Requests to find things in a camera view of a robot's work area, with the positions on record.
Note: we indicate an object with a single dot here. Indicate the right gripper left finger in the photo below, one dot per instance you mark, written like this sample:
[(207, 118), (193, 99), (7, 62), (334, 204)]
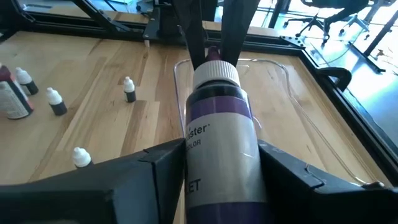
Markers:
[(93, 199)]

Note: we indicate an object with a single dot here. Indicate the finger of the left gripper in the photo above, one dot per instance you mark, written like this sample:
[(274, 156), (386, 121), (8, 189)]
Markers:
[(237, 25), (191, 25)]

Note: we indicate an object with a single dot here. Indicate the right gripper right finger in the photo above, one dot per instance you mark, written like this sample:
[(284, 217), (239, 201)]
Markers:
[(326, 205)]

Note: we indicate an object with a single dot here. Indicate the white bottle cap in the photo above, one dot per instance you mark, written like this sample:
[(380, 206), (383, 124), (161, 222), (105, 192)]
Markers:
[(81, 157)]

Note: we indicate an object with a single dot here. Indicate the clear plastic bin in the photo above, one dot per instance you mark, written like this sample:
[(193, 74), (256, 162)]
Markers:
[(280, 102)]

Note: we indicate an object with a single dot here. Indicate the small dark dropper bottle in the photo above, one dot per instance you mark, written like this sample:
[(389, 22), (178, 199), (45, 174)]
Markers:
[(29, 87), (130, 95), (57, 107)]

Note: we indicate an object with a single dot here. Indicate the large violet food coloring bottle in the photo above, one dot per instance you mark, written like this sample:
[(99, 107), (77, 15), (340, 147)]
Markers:
[(224, 149)]

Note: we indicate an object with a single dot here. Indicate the large red food coloring bottle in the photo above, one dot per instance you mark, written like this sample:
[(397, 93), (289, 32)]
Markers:
[(12, 102)]

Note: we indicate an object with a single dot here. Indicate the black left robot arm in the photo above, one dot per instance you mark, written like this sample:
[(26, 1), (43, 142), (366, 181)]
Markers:
[(161, 25)]

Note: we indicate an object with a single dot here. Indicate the black office chair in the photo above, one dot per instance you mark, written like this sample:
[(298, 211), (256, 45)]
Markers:
[(335, 6)]

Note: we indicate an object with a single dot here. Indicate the black aluminium table frame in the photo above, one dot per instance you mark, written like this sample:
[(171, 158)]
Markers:
[(93, 33)]

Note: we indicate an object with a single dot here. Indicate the black frame clamp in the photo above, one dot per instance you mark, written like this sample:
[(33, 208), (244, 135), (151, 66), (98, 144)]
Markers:
[(337, 73)]

